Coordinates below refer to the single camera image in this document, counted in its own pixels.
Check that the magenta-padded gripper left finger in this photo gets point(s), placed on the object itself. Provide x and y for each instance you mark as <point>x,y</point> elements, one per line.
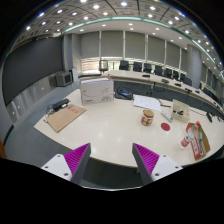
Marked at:
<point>77,157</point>

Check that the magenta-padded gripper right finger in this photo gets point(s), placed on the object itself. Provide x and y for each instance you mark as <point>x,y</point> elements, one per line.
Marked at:
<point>146,158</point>

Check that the clear bottle with red cap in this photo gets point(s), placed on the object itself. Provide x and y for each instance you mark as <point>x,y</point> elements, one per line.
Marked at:
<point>186,139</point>

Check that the flat round red coaster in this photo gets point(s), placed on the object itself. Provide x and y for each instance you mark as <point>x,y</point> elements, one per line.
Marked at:
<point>165,126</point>

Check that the red and cream mug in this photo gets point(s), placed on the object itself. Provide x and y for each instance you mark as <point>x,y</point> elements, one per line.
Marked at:
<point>147,117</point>

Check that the flat brown cardboard sheet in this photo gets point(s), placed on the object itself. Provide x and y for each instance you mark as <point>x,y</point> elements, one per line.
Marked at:
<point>65,117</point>

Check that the beige plastic organizer tray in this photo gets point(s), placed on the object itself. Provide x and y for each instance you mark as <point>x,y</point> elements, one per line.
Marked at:
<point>181,117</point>

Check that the white paper sheet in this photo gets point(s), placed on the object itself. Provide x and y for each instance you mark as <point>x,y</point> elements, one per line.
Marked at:
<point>146,102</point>

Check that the black flat device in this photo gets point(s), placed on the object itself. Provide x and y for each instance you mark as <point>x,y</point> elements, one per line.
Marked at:
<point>60,104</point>

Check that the black hand tool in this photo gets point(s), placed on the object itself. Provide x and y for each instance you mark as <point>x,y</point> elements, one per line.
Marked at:
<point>179,112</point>

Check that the open brown cardboard box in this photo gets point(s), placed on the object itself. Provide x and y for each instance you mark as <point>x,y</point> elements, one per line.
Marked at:
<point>204,141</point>

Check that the black conference microphone console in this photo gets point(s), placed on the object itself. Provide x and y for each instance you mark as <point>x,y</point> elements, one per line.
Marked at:
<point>123,94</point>

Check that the white printed cardboard box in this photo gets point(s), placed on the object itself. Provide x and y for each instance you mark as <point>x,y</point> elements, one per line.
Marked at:
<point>96,91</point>

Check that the black desk microphone unit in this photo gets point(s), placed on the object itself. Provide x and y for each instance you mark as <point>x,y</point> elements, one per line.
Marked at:
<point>209,116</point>

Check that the grey box monitor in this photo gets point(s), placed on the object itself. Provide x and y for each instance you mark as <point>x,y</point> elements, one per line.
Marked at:
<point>63,79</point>

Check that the long curved conference desk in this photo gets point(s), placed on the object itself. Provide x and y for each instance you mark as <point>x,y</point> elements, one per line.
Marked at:
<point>133,76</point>

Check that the row of black office chairs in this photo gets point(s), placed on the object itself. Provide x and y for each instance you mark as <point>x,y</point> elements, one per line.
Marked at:
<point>147,67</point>

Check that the group of ceiling lights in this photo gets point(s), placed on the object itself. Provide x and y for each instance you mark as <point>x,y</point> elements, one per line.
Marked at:
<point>96,6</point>

